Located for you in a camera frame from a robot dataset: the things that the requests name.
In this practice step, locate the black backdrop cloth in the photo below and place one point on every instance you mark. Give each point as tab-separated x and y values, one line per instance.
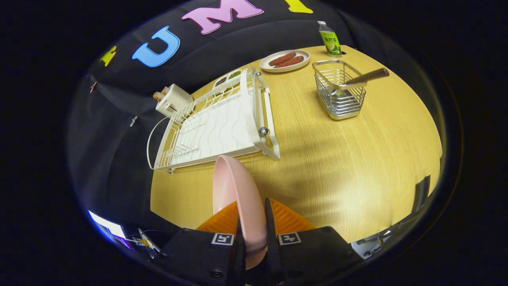
119	119

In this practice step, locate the pink cloth clip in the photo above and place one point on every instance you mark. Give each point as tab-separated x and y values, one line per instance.
93	87

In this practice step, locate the pink plate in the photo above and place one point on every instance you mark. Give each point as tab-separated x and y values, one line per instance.
242	190

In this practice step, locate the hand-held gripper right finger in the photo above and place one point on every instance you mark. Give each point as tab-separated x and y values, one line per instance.
272	254

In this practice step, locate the white dish rack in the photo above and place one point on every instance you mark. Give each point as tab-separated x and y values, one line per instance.
214	131

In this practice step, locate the white divided seed tray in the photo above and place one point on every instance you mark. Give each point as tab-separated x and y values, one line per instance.
227	78

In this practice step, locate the white oval dish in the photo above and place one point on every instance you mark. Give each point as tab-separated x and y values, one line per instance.
265	66

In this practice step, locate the white toaster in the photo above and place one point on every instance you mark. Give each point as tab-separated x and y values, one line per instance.
174	101

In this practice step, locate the green label drink bottle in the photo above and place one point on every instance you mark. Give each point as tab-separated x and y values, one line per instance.
330	41

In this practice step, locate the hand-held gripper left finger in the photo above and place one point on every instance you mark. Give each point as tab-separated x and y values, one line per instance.
241	262

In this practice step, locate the computer monitor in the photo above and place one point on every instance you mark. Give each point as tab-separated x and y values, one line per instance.
107	226

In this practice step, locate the white cloth clip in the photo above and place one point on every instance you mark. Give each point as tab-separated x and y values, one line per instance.
133	121

